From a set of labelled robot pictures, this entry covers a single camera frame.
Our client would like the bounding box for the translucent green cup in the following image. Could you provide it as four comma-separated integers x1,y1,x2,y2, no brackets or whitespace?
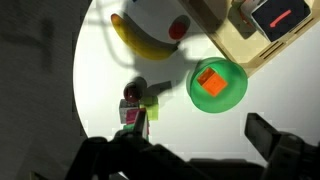
185,56,249,115

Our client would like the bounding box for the lime green block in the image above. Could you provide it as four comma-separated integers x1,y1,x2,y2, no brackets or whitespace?
139,95,161,122

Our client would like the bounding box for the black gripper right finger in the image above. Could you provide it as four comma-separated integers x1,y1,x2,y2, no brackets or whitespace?
244,112,278,162

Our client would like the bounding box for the orange block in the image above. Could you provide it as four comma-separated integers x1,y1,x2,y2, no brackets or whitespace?
196,67,229,98

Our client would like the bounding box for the small red tomato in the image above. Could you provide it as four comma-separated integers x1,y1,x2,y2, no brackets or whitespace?
168,14,192,41

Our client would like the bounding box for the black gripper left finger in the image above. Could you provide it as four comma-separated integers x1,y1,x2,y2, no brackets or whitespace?
133,108,148,138

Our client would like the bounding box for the wooden tray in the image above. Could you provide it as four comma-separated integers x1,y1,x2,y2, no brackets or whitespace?
178,0,320,78

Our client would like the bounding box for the yellow banana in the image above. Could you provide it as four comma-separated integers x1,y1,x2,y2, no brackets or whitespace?
110,13,181,62

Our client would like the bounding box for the magenta block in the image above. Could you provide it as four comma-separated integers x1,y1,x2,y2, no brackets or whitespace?
125,108,148,126

